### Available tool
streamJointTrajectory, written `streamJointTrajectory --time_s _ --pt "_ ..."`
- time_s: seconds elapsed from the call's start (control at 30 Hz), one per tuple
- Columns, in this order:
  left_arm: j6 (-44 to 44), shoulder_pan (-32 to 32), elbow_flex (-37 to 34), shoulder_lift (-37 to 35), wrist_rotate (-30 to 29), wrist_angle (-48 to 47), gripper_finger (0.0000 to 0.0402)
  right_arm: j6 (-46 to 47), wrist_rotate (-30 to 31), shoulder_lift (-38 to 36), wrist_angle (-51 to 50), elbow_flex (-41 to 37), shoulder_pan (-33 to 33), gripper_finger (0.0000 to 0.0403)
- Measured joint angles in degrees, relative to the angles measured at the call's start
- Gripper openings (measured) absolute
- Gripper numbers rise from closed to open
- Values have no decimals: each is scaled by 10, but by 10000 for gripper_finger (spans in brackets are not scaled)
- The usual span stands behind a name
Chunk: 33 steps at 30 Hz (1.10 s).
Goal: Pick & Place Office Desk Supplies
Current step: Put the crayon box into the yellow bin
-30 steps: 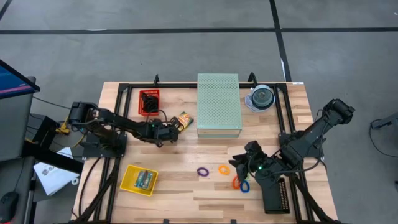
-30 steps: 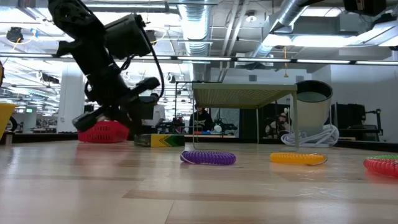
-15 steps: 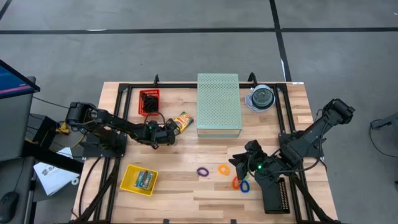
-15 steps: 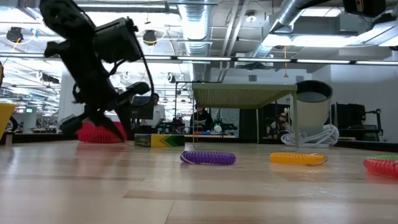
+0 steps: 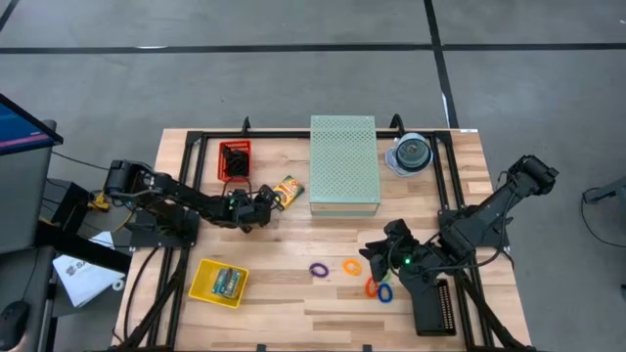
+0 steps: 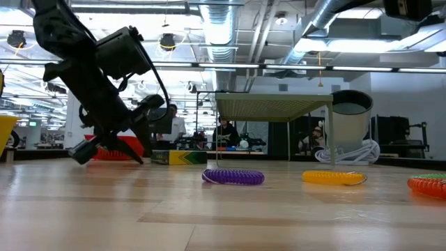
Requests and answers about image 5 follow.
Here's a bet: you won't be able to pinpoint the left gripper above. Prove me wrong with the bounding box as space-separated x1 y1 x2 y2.
214 183 285 234

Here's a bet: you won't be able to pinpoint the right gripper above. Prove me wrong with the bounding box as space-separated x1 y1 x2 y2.
359 238 441 289

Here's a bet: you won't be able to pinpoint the yellow green crayon box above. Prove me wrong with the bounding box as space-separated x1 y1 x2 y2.
271 175 306 212

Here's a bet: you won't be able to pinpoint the red plastic basket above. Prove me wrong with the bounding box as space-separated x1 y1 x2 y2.
217 140 252 184

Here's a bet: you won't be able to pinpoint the black plastic tray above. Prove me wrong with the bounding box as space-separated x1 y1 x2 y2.
409 278 458 337

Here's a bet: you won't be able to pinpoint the green card box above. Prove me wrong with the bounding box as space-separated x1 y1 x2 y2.
210 267 244 299

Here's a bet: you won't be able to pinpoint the yellow plastic basket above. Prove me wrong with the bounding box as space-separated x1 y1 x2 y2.
188 257 250 310

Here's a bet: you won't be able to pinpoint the black desk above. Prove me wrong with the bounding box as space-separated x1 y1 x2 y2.
0 220 134 352

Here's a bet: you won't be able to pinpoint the green perforated metal shelf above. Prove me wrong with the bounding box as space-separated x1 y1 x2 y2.
308 114 382 218

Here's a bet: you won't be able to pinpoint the white cylindrical cup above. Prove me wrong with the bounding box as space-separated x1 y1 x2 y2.
393 131 434 172

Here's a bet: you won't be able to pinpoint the yellow clamp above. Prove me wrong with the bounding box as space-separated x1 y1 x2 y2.
87 192 112 213

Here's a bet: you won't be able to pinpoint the white paper sheets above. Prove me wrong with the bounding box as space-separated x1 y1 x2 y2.
52 232 126 309

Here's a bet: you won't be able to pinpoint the grey floor stand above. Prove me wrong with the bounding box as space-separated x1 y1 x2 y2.
581 175 626 206

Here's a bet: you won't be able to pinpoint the monitor with blue screen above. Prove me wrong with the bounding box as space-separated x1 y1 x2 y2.
0 92 65 157

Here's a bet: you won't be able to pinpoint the black computer mouse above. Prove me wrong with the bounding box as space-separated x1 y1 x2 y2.
0 299 31 351

